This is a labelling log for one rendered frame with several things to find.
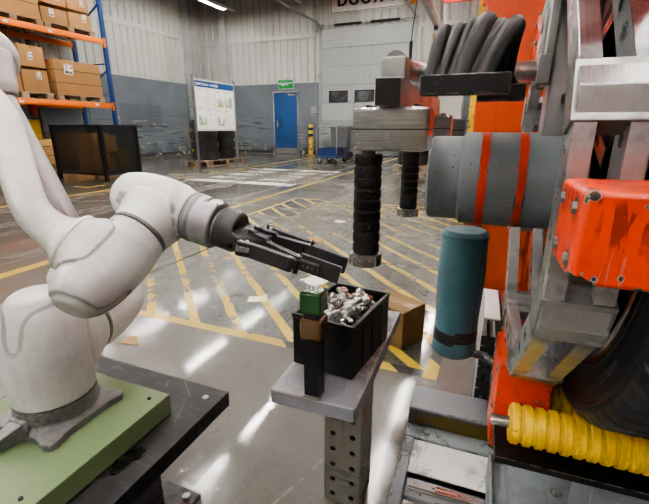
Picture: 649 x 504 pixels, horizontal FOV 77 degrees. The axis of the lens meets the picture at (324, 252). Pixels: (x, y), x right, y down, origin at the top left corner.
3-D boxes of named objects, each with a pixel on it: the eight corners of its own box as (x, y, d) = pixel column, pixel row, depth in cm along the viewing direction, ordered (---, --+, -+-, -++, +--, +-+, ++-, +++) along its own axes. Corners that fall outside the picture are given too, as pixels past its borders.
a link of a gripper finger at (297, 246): (249, 246, 74) (251, 243, 75) (309, 262, 74) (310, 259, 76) (253, 226, 72) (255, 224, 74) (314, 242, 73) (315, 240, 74)
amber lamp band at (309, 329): (320, 343, 71) (320, 322, 69) (299, 339, 72) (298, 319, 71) (328, 333, 74) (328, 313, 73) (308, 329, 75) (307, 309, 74)
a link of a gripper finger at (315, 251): (307, 260, 73) (308, 259, 74) (343, 274, 72) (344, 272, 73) (311, 245, 72) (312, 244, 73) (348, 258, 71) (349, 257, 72)
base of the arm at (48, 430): (-37, 443, 79) (-45, 419, 77) (68, 379, 99) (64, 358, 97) (28, 469, 73) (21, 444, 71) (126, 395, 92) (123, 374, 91)
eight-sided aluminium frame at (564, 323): (582, 474, 43) (733, -180, 27) (513, 457, 45) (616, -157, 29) (530, 290, 92) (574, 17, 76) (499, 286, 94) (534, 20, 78)
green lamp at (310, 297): (320, 317, 69) (320, 295, 68) (298, 313, 70) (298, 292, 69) (328, 308, 73) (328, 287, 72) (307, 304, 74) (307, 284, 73)
